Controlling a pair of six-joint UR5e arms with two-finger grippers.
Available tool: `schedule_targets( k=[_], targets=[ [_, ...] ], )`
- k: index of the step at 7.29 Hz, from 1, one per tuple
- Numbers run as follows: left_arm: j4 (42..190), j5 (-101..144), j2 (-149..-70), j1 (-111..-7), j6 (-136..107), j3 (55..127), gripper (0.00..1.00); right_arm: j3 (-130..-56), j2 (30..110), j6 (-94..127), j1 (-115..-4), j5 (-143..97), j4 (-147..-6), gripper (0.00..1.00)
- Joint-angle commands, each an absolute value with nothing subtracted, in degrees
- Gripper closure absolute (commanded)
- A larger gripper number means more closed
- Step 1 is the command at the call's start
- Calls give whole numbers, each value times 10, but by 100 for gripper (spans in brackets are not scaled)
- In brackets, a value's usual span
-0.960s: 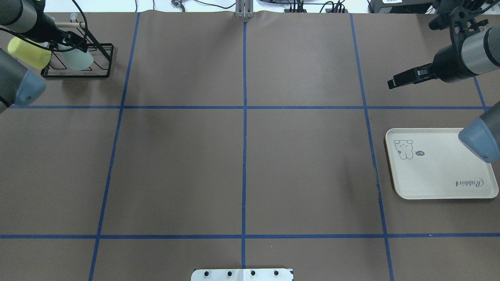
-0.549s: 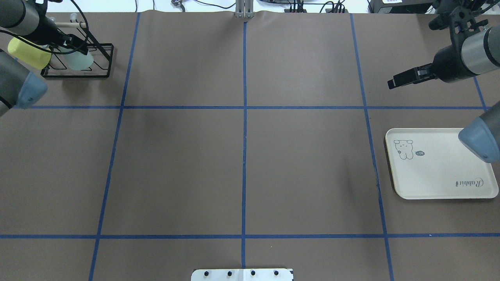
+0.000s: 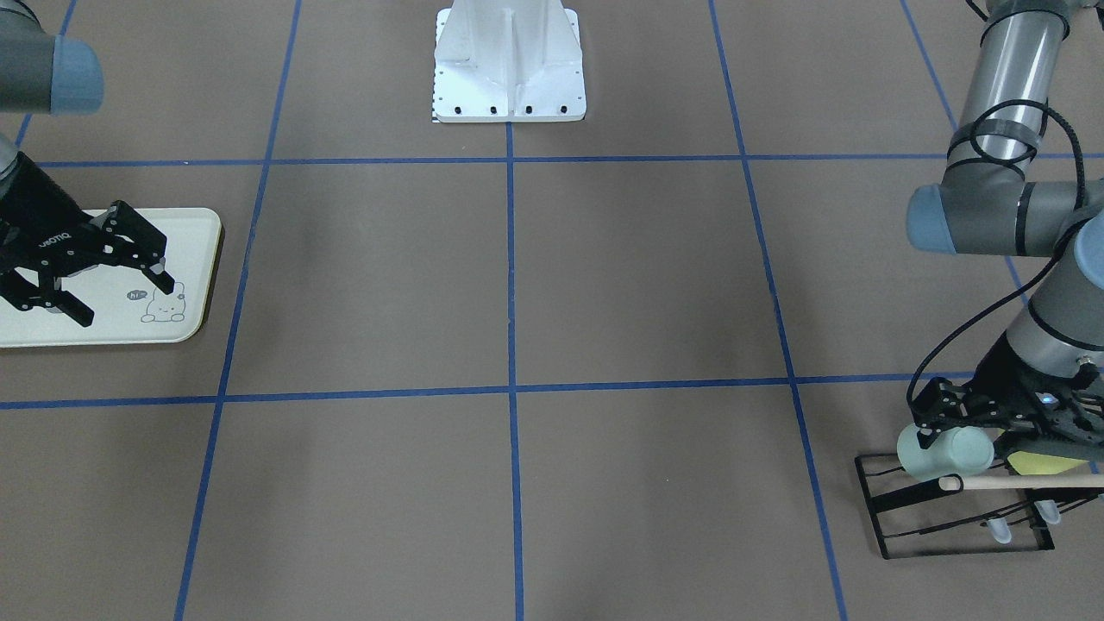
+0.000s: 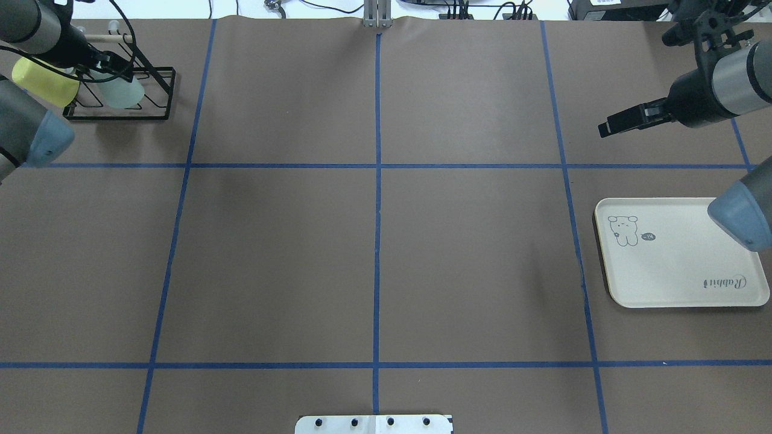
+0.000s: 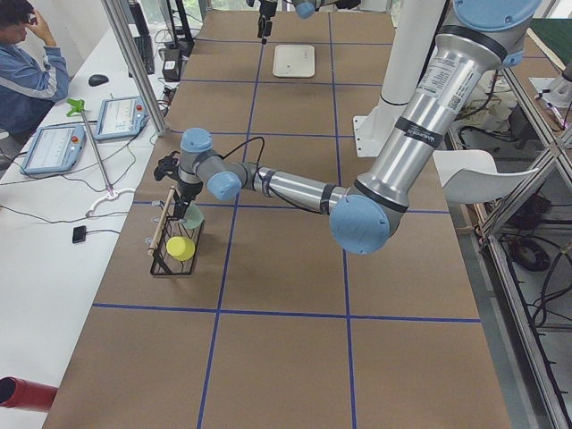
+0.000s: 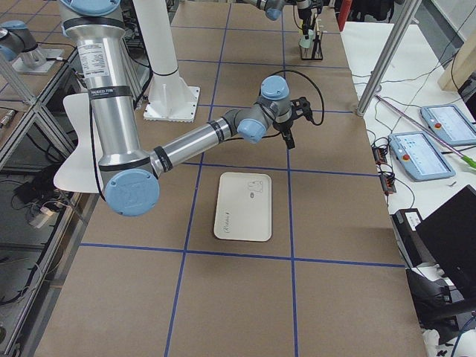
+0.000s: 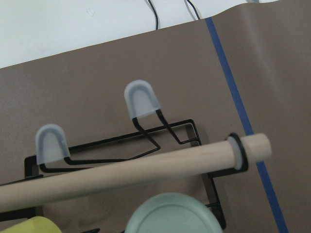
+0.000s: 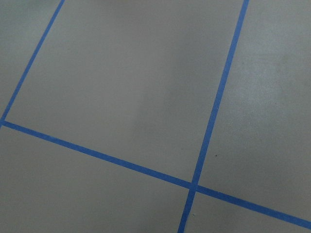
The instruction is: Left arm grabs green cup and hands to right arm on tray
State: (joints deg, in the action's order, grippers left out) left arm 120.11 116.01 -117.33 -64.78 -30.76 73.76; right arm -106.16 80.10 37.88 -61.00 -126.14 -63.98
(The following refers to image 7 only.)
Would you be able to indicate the pale green cup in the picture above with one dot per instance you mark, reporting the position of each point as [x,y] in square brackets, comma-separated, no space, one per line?
[173,213]

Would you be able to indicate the wooden rack handle rod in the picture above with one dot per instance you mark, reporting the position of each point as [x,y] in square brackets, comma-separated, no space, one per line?
[169,165]

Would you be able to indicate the yellow-green cup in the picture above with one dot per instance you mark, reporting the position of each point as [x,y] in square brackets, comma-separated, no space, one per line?
[37,224]

